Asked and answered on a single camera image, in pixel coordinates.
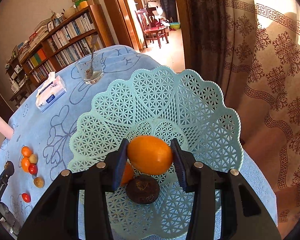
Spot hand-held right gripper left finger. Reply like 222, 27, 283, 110
17, 138, 129, 240

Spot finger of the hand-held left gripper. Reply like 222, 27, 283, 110
2, 160, 15, 178

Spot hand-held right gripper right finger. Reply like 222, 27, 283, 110
170, 138, 282, 240

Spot large orange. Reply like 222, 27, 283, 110
127, 135, 174, 175

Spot dark mangosteen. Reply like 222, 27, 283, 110
126, 175, 160, 205

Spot teal plastic lattice basket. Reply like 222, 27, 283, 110
67, 65, 244, 240

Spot pink bottle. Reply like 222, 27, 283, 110
0, 112, 14, 139

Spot dark small shelf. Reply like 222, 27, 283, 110
5, 55, 32, 108

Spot white blue tissue pack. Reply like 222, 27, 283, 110
35, 71, 66, 113

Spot clear glass cup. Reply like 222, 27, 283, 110
75, 55, 104, 85

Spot metal spoon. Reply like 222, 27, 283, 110
86, 34, 98, 78

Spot patterned beige curtain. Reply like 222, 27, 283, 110
190, 0, 300, 233

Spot wooden door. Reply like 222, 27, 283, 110
171, 0, 203, 72

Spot red wooden table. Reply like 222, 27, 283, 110
144, 25, 169, 49

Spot stack of books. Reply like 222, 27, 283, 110
17, 20, 53, 60

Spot rows of books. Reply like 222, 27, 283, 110
25, 12, 103, 80

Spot wooden bookshelf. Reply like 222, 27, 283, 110
20, 5, 115, 85

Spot wooden chair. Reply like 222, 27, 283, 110
135, 9, 150, 48
146, 6, 160, 28

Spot hanging dark clothes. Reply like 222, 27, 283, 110
159, 0, 178, 23

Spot wooden door frame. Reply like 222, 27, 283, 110
96, 0, 147, 53

